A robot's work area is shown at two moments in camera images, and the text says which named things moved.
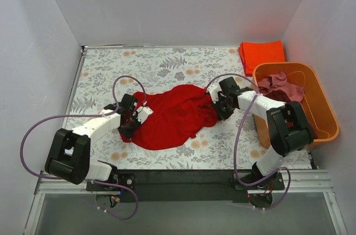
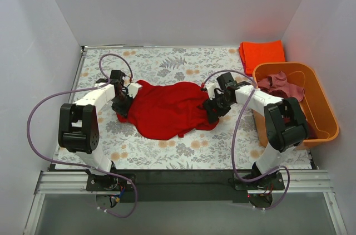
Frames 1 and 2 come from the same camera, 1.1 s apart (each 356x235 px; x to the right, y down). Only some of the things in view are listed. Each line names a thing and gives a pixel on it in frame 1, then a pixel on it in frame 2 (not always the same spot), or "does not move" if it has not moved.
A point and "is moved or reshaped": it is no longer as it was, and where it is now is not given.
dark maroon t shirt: [277, 95] does not move
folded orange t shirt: [253, 53] does not move
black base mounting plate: [181, 186] does not move
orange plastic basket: [316, 103] does not move
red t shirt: [178, 111] is moved or reshaped
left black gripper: [129, 125] -> [121, 106]
